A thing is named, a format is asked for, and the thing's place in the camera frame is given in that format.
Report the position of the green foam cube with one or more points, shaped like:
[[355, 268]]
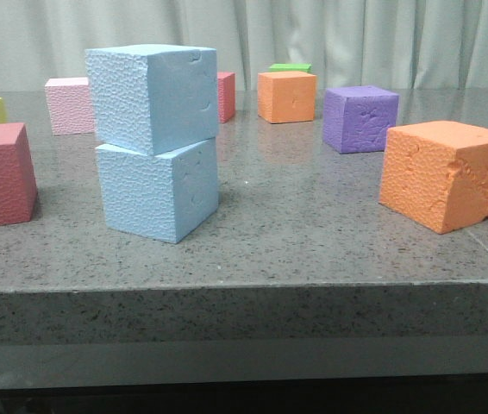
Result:
[[285, 67]]

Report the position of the small orange foam cube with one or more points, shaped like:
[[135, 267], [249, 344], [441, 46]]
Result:
[[287, 96]]

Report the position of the white curtain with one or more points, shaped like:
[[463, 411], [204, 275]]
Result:
[[396, 44]]

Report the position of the large orange foam cube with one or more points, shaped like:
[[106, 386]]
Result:
[[436, 173]]

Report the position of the light blue foam cube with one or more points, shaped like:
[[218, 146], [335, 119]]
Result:
[[153, 98], [163, 196]]

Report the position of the pink foam cube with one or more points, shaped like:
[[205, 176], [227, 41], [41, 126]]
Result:
[[69, 106]]

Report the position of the dark red foam cube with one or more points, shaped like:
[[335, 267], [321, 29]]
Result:
[[226, 95]]

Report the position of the purple foam cube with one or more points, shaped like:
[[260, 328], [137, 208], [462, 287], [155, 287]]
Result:
[[356, 118]]

